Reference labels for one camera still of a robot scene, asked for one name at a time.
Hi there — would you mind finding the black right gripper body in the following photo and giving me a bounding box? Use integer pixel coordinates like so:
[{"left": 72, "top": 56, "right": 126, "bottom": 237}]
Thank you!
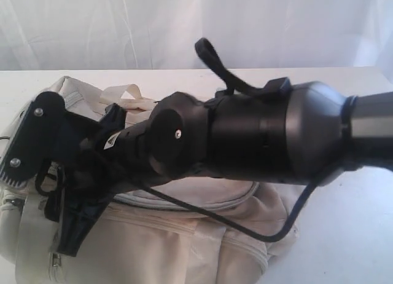
[{"left": 42, "top": 102, "right": 150, "bottom": 223}]

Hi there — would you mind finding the cream fabric duffel bag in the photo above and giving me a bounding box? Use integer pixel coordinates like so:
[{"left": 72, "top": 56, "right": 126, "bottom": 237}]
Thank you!
[{"left": 0, "top": 75, "right": 303, "bottom": 284}]

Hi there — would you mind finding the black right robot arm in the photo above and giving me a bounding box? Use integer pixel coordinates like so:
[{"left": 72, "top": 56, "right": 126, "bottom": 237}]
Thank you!
[{"left": 45, "top": 78, "right": 392, "bottom": 256}]

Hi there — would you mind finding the white backdrop curtain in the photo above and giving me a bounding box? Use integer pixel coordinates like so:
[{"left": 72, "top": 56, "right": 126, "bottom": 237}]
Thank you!
[{"left": 1, "top": 0, "right": 392, "bottom": 72}]

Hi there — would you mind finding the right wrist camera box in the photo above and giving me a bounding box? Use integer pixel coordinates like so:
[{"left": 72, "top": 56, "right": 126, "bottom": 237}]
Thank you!
[{"left": 1, "top": 92, "right": 101, "bottom": 189}]

